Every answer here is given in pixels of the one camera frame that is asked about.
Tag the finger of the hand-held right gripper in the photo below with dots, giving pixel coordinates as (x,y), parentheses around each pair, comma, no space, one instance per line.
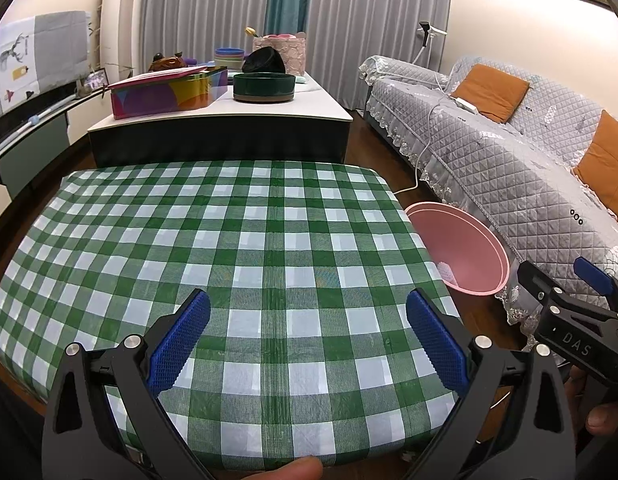
(594,275)
(534,280)

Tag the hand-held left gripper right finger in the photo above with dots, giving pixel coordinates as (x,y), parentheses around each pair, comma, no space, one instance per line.
(436,342)

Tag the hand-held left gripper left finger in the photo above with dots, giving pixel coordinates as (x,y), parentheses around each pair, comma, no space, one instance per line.
(181,345)

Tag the white bubble wrap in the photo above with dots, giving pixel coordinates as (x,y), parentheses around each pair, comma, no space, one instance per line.
(446,272)

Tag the pink plastic basin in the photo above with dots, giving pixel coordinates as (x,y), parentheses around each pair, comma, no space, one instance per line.
(459,245)

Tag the person's right hand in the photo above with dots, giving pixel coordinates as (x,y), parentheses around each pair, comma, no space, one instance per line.
(609,417)

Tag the person's left hand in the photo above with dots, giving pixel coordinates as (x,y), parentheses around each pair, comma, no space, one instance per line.
(289,470)

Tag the orange cushion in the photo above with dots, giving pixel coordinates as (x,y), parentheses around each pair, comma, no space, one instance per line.
(491,92)
(604,155)

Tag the green checked tablecloth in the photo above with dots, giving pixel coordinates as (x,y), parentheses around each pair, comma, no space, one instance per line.
(269,260)

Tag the grey quilted sofa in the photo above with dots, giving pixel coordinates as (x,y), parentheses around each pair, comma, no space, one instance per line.
(489,160)

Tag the white power strip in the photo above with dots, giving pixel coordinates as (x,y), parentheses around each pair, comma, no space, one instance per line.
(466,106)

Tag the television stand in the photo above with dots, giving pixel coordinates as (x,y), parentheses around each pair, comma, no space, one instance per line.
(29,155)

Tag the white topped coffee table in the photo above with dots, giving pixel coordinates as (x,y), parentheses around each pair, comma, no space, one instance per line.
(269,107)

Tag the colourful tin box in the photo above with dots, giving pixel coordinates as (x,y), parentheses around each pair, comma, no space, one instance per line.
(164,92)

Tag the white floor stand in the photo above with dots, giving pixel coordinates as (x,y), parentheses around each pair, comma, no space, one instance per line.
(426,35)

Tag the white rod with blue grip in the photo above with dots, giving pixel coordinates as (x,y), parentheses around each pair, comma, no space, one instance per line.
(34,120)

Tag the dark green round tin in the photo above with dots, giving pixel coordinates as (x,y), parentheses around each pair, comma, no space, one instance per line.
(264,87)

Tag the mint green roll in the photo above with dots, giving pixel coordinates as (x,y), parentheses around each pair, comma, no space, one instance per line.
(301,80)

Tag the stacked plastic bowls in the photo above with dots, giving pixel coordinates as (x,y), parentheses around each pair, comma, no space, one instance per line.
(229,56)

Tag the black hat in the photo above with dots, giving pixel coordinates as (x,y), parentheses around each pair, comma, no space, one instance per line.
(263,60)

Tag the grey curtain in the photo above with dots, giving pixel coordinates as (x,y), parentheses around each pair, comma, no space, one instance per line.
(379,20)
(204,10)

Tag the pink fabric basket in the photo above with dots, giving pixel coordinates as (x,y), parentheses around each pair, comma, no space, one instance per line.
(291,52)

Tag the yellow flower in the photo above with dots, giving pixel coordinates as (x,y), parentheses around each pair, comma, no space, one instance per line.
(250,31)

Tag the grey television cover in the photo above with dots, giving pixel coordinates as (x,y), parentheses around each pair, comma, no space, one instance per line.
(49,45)

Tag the white standing air conditioner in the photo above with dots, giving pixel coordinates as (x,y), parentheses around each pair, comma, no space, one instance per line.
(129,10)

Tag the small photo frame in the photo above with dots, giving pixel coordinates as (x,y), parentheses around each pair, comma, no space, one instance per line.
(96,79)

